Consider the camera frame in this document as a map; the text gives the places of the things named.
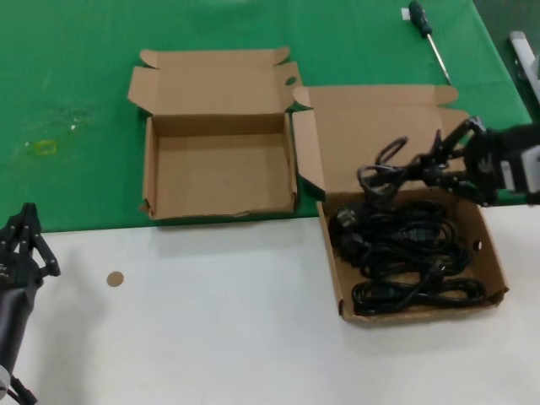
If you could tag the green table cloth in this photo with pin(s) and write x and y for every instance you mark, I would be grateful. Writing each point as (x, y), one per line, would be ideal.
(63, 63)

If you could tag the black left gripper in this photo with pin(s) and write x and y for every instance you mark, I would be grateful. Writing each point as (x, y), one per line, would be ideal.
(17, 278)

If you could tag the round brown cardboard disc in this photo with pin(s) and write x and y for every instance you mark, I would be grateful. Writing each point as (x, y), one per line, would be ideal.
(115, 279)

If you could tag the grey metal bracket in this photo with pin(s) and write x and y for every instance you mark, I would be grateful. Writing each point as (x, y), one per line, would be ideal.
(523, 46)

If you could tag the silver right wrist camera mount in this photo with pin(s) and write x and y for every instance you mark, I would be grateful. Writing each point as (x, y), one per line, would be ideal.
(523, 169)

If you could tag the small white paper tag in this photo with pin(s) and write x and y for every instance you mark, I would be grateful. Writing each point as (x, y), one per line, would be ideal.
(405, 14)

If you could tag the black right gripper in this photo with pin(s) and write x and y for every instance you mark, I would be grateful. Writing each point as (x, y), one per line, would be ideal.
(483, 164)

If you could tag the empty brown cardboard box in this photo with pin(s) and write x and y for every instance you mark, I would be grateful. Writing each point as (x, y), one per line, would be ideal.
(190, 93)

